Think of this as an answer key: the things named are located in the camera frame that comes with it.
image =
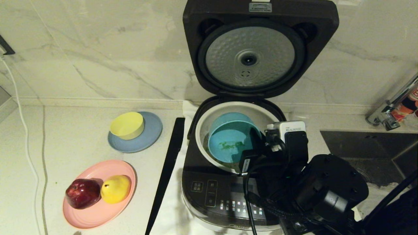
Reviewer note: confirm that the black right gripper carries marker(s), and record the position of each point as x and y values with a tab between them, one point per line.
271	173

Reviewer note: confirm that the chopped green vegetables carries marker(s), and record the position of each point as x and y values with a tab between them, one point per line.
230	145

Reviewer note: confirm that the teal bowl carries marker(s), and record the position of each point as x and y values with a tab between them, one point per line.
228	125

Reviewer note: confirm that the dark grey rice cooker lid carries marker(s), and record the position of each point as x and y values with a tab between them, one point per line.
315	16

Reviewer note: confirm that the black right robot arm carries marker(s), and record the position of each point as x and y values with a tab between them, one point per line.
329	189

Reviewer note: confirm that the cream inner pot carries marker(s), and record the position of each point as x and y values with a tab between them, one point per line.
254	109

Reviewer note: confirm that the yellow bowl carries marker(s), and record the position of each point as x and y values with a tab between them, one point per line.
126	126

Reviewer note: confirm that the clear plastic cup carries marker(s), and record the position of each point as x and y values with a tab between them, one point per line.
299	117

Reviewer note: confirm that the dark metal sink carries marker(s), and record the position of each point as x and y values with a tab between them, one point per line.
369	147

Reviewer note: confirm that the black flat board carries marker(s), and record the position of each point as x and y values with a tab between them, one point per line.
166	173

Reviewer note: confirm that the white cloth with green specks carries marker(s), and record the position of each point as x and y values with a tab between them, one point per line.
375	195

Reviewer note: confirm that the blue plate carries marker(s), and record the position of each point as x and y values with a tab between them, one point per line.
150	135

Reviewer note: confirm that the chrome faucet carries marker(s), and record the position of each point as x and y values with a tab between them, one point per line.
388	119

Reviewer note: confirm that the red printed can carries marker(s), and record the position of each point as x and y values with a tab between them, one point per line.
405	109

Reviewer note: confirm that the yellow pear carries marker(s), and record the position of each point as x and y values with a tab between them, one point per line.
115	189

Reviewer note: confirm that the pink plate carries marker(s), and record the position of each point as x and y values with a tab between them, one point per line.
98	215

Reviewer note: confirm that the red apple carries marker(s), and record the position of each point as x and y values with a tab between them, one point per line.
82	193

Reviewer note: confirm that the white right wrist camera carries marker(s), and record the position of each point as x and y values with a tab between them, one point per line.
287	127

